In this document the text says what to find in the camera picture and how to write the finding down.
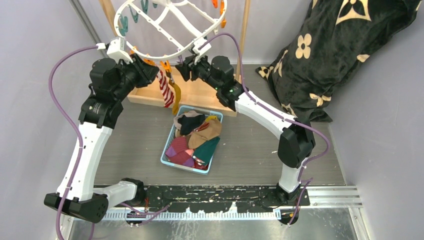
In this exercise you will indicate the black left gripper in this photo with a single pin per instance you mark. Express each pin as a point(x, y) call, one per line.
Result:
point(147, 72)

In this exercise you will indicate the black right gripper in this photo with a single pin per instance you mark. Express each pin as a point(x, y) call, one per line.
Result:
point(188, 66)

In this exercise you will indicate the orange clothes peg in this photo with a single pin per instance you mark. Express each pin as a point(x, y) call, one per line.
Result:
point(167, 67)
point(150, 62)

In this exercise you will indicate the red white striped santa sock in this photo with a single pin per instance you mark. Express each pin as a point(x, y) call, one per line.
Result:
point(167, 93)

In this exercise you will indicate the mustard yellow sock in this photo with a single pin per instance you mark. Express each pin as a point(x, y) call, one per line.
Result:
point(177, 96)

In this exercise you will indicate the white plastic sock hanger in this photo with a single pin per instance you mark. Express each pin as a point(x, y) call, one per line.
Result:
point(161, 30)

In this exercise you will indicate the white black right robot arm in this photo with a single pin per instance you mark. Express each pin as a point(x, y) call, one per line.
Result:
point(295, 138)

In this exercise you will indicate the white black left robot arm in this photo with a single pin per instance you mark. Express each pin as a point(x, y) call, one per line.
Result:
point(111, 82)

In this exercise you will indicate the wooden hanger stand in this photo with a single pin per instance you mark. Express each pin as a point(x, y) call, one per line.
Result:
point(196, 93)

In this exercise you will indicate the lilac clothes peg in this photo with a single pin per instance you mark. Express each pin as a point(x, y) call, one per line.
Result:
point(180, 60)

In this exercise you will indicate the black sock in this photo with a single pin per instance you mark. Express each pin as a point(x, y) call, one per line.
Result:
point(188, 124)

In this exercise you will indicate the tan brown sock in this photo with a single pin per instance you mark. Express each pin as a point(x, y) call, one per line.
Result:
point(207, 131)

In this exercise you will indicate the maroon purple sock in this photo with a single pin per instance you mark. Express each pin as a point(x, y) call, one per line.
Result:
point(179, 153)

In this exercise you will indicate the dark green sock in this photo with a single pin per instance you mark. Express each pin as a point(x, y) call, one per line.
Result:
point(204, 153)

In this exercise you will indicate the black floral plush blanket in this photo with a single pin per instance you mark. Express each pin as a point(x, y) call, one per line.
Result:
point(334, 41)

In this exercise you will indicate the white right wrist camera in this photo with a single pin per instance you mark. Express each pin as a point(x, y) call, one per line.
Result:
point(200, 47)

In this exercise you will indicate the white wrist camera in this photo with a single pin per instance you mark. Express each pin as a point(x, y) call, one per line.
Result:
point(116, 50)
point(200, 47)

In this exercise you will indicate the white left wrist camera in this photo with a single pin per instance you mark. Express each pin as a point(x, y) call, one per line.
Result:
point(116, 50)

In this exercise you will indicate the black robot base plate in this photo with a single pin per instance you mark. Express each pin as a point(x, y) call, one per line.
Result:
point(219, 200)

